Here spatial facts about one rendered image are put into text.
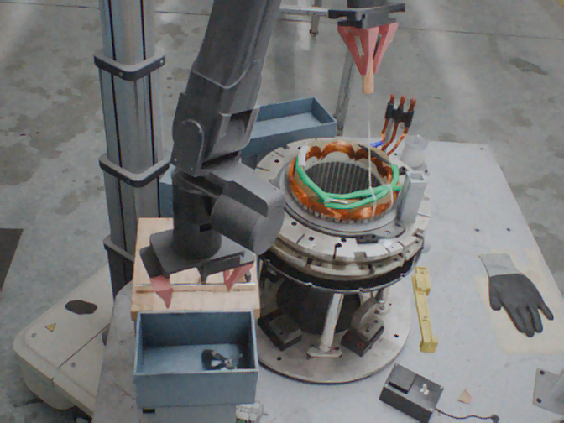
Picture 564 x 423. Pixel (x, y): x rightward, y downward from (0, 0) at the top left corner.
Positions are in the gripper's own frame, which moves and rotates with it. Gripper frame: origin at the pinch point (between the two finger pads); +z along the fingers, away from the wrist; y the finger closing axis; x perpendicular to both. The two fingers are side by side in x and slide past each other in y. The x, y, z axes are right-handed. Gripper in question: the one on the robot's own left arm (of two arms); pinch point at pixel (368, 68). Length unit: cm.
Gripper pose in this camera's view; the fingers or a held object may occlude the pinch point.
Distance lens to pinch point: 99.5
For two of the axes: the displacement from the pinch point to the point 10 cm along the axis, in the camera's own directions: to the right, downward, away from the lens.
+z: 0.7, 9.1, 4.0
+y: 7.8, -3.0, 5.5
